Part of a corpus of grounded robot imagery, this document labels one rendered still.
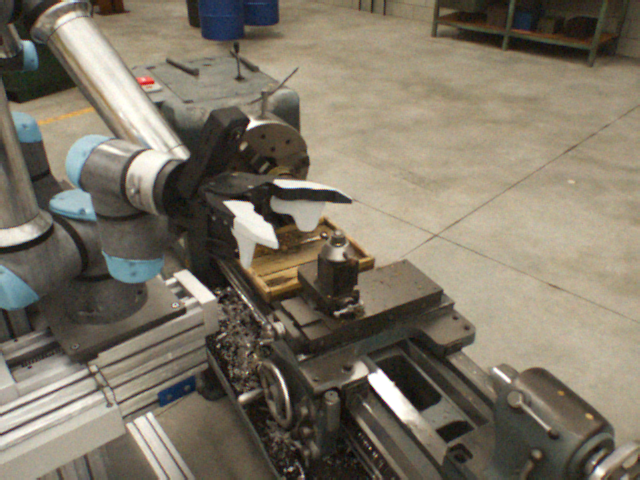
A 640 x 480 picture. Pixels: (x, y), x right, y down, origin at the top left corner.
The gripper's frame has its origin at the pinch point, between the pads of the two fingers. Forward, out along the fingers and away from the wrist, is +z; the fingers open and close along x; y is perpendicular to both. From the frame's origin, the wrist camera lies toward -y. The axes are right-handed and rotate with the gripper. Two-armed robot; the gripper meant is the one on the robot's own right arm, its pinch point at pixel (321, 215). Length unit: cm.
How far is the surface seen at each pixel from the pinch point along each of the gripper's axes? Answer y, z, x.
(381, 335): 59, -17, -67
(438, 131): 100, -132, -436
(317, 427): 76, -23, -48
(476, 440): 59, 13, -46
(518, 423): 44, 20, -37
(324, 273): 43, -31, -61
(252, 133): 25, -77, -93
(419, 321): 58, -11, -78
